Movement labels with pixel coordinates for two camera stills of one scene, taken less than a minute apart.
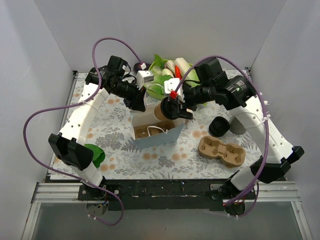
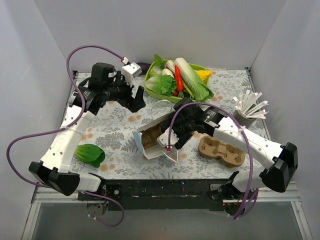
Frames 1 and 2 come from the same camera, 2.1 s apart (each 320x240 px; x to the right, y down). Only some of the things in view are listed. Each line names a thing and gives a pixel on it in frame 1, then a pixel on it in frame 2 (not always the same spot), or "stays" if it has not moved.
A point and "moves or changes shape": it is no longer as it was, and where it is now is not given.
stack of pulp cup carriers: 230,155 stays
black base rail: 173,195 stays
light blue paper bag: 147,115 moves or changes shape
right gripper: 182,104 -> 180,132
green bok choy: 98,154 stays
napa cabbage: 192,79 stays
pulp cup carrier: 141,131 -> 150,137
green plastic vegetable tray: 152,93 -> 194,68
